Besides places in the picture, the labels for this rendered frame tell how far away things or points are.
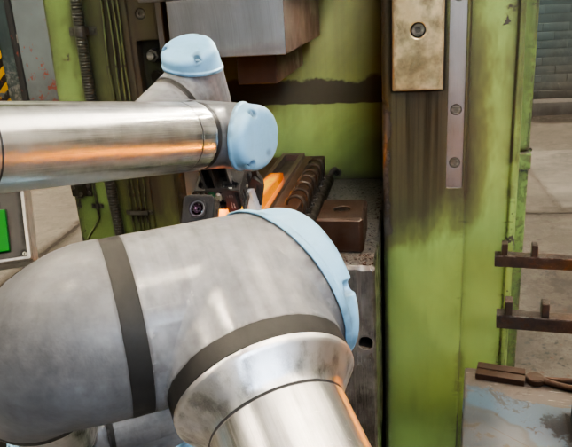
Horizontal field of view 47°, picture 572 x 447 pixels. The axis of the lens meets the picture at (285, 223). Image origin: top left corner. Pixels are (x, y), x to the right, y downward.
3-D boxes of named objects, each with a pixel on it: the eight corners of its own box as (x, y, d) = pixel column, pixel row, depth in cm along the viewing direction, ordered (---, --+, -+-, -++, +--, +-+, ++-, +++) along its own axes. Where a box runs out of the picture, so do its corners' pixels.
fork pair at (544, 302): (549, 318, 86) (550, 305, 85) (505, 315, 88) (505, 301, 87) (536, 252, 107) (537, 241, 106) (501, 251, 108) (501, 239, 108)
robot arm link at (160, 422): (113, 447, 81) (99, 370, 78) (199, 421, 85) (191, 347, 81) (123, 486, 74) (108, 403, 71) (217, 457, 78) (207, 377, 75)
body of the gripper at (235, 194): (201, 216, 101) (181, 160, 92) (213, 177, 107) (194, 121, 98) (248, 216, 100) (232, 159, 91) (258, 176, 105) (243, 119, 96)
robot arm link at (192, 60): (141, 59, 83) (181, 23, 87) (165, 125, 91) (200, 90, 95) (189, 72, 79) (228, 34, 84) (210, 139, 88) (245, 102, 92)
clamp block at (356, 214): (363, 253, 118) (363, 219, 115) (317, 252, 119) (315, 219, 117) (367, 230, 129) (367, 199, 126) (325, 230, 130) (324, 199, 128)
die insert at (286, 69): (278, 83, 120) (275, 50, 118) (238, 84, 121) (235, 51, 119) (302, 64, 148) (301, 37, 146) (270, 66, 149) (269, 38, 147)
